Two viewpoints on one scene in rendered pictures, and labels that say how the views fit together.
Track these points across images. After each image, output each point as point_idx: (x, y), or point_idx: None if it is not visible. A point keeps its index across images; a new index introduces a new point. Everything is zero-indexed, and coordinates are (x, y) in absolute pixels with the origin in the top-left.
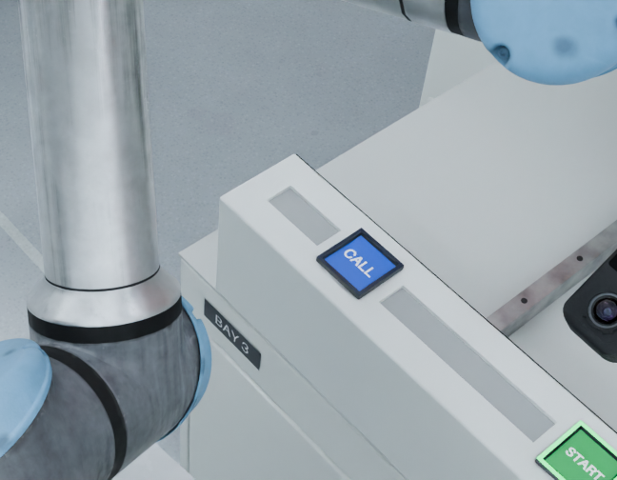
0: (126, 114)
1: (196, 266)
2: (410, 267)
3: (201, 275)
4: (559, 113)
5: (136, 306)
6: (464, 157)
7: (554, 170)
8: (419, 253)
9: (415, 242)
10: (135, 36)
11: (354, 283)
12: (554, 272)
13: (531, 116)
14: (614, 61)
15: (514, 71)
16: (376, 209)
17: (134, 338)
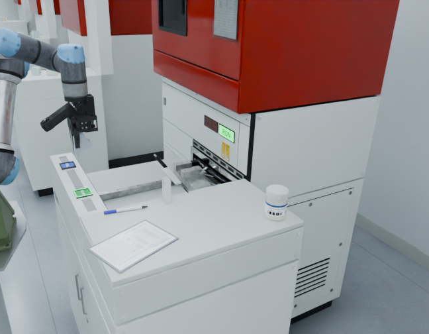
0: (2, 109)
1: (53, 181)
2: (78, 167)
3: (53, 183)
4: (161, 169)
5: None
6: (131, 173)
7: (151, 177)
8: (105, 185)
9: (106, 183)
10: (8, 96)
11: (63, 167)
12: (129, 187)
13: (154, 169)
14: (3, 46)
15: None
16: (102, 178)
17: None
